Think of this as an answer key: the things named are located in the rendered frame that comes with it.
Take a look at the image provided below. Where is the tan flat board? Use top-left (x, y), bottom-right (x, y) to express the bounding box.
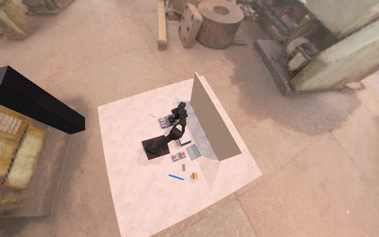
top-left (190, 72), bottom-right (243, 161)

